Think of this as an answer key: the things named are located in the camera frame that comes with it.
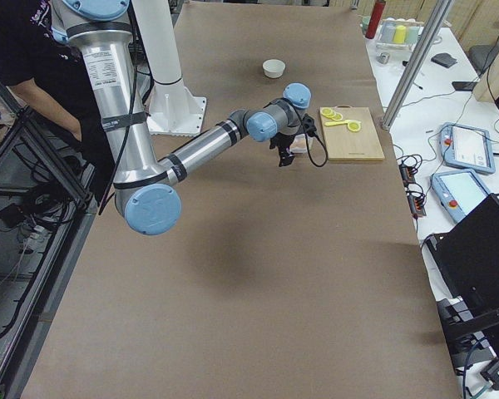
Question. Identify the person in black shirt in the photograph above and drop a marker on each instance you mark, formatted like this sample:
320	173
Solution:
51	78

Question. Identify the bamboo cutting board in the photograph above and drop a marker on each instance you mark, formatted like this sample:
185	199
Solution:
344	145

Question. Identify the black monitor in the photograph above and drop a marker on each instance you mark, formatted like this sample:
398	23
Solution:
468	257

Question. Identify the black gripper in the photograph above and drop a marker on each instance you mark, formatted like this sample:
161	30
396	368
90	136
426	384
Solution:
281	144

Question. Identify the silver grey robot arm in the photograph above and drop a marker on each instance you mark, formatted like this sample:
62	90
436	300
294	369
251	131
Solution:
148	166

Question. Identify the black power strip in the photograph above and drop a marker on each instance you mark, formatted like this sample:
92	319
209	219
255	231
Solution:
413	190

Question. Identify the blue teach pendant far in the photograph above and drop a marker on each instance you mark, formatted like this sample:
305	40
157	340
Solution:
467	147

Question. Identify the yellow plastic knife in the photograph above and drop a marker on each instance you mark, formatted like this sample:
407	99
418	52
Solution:
337	123

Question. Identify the blue teach pendant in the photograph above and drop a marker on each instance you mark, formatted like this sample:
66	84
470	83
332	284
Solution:
459	192
467	147

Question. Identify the red bottle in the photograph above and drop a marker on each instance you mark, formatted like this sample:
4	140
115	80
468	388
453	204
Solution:
375	17

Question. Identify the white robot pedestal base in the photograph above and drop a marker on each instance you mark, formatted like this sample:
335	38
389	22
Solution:
172	109

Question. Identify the lemon slice top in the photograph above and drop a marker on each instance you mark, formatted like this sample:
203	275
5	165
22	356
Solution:
325	111

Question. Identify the clear plastic egg box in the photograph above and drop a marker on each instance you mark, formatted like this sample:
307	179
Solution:
301	144

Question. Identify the light blue cup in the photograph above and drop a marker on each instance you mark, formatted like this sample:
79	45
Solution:
411	36

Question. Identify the aluminium frame post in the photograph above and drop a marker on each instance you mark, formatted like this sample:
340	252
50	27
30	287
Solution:
426	39

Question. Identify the yellow cup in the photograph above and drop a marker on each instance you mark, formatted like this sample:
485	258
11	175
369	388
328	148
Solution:
400	34

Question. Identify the white round bowl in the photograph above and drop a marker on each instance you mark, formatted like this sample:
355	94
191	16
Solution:
273	68

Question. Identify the blue teach pendant near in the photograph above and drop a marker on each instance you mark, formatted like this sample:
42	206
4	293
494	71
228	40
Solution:
459	192

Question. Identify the grey cup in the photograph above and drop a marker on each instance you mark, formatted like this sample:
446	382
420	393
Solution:
387	32

